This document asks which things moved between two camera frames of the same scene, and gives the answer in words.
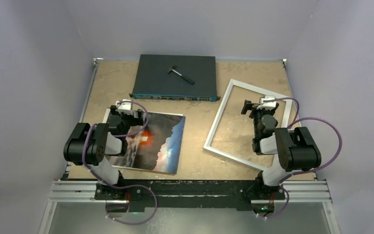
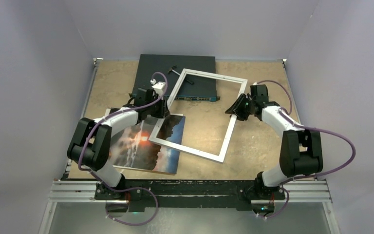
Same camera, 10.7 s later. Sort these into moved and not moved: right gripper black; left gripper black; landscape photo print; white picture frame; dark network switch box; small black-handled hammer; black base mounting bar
Moved: white picture frame; left gripper black; right gripper black
Not moved: dark network switch box; landscape photo print; small black-handled hammer; black base mounting bar
